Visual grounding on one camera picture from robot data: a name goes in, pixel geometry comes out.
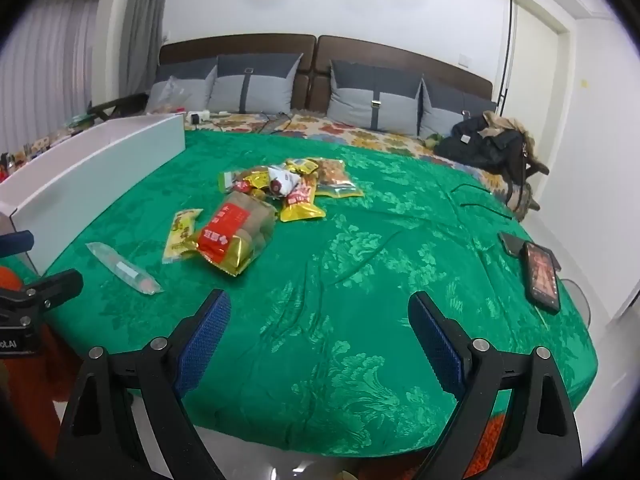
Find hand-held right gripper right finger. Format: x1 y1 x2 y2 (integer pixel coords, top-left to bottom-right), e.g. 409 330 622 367
407 291 583 480

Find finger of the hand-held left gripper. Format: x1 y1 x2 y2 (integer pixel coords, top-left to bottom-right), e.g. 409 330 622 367
0 269 84 317
0 230 34 259

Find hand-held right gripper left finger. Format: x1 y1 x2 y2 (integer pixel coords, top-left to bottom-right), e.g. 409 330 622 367
55 288 233 480

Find clear corn sausage packet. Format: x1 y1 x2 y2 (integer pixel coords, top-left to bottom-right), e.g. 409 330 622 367
85 241 165 297

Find pale yellow snack packet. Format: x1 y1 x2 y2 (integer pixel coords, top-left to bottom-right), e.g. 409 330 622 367
162 208 204 265

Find large red label snack bag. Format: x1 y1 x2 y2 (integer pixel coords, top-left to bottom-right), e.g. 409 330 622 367
194 191 278 277

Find white cardboard box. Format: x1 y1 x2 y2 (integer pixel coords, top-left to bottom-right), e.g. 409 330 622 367
0 112 186 281

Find green white snack packet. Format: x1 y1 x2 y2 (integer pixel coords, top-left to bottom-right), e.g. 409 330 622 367
220 169 251 195

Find bright yellow snack packet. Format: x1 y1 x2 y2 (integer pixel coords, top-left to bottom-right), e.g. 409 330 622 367
279 175 327 223

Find gold brown snack packet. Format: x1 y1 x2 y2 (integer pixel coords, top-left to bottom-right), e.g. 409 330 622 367
239 165 273 197

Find red white snack packet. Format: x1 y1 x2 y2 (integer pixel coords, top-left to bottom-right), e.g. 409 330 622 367
267 166 301 198

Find yellow peanut snack bag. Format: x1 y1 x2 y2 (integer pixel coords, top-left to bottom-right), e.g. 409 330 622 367
315 158 365 199

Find small yellow snack packet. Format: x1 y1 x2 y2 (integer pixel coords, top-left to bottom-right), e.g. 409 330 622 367
285 157 321 177

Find orange cloth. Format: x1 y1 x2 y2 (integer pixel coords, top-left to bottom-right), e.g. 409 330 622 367
0 265 76 461

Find green patterned blanket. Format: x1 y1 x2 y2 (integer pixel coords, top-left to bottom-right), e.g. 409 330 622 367
30 127 601 453

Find dark smartphone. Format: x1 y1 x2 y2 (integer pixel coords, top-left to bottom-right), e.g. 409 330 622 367
498 231 526 257

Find smartphone with red screen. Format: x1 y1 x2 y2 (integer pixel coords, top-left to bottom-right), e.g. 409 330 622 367
522 241 562 316

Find round grey stool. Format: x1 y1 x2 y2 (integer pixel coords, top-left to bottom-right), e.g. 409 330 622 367
560 277 594 326

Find dark wooden armchair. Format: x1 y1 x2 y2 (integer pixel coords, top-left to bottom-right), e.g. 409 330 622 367
87 92 151 122

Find white sheer curtain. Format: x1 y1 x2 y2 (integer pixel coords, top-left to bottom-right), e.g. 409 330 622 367
0 0 108 161

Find black jacket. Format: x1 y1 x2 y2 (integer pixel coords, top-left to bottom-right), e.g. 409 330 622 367
434 112 551 181

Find clear plastic bag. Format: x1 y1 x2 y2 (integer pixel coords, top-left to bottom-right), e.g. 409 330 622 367
146 76 193 113

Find floral bed sheet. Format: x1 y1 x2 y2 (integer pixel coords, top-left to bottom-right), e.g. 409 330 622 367
0 110 531 211

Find grey curtain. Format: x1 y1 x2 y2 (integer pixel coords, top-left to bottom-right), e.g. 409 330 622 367
120 0 168 96

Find white door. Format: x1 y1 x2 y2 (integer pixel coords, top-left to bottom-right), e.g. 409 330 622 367
492 0 581 111

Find thin black cable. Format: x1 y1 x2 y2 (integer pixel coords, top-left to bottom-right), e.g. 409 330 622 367
450 183 517 221

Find black cables on sheet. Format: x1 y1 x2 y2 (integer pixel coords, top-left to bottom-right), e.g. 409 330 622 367
210 112 296 135

